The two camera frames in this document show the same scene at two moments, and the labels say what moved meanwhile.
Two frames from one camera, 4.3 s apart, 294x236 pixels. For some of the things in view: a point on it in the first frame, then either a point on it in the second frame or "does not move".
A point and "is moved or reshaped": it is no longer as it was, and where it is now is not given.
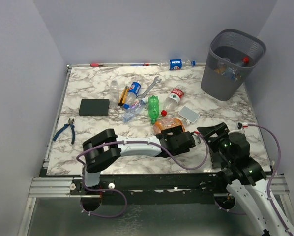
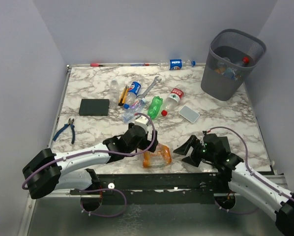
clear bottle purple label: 134,107 does not move
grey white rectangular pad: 189,114 does not move
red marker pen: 140,65 does not move
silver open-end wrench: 156,80 does not move
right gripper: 221,130 to 192,160
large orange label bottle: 163,123 to 161,157
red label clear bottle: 245,60 does not move
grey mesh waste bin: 231,56 does not move
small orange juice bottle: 220,70 does not move
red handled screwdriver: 93,65 does not move
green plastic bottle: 153,108 is moved or reshaped
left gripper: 175,132 to 152,148
